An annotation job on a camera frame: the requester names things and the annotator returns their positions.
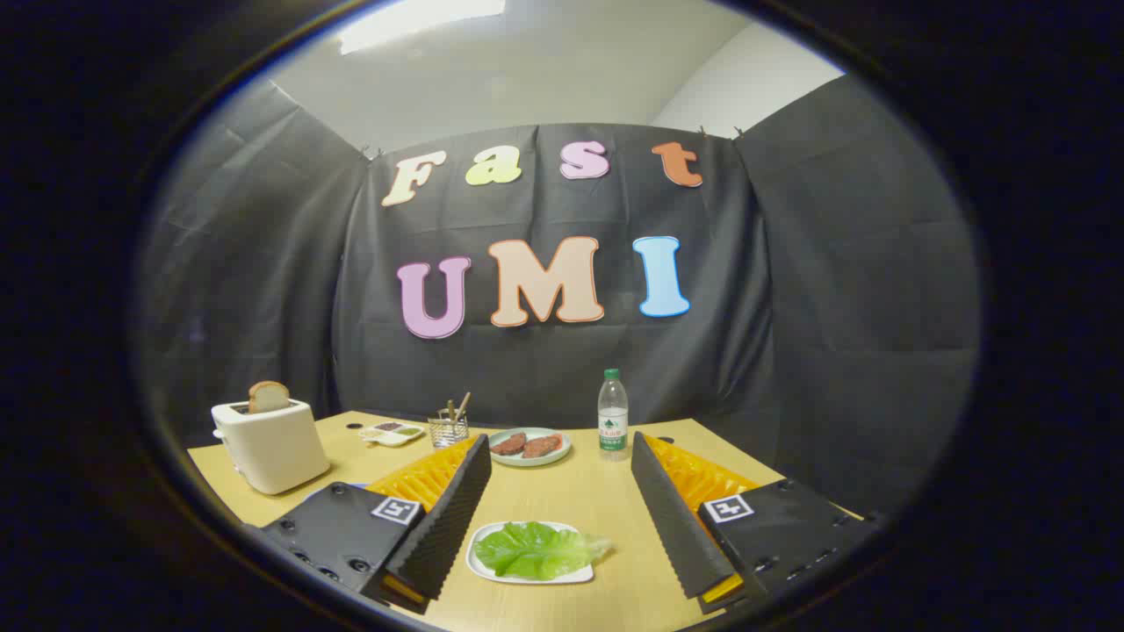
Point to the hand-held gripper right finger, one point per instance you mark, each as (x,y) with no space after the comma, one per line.
(676,518)

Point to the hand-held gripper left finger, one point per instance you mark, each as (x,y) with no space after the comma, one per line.
(443,518)

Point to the green lettuce leaf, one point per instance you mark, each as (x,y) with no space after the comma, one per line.
(536,551)

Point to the brown bread slice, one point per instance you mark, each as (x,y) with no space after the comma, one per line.
(268,397)

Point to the metal mesh utensil holder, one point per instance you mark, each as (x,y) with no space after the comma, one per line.
(449,432)

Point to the reddish-brown meat piece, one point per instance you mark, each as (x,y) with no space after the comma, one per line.
(509,444)
(542,446)

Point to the white divided condiment dish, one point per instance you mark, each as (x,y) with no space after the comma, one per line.
(391,433)

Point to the white rounded square plate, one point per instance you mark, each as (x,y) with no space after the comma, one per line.
(527,578)

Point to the pale green round plate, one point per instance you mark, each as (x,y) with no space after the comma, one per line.
(529,459)

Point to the wooden stick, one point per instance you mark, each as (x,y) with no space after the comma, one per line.
(463,405)

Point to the clear green-capped water bottle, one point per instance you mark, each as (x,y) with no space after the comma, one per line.
(613,421)

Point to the black backdrop cloth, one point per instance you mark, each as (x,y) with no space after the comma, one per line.
(571,369)

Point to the white toaster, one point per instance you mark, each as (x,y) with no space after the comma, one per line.
(272,448)

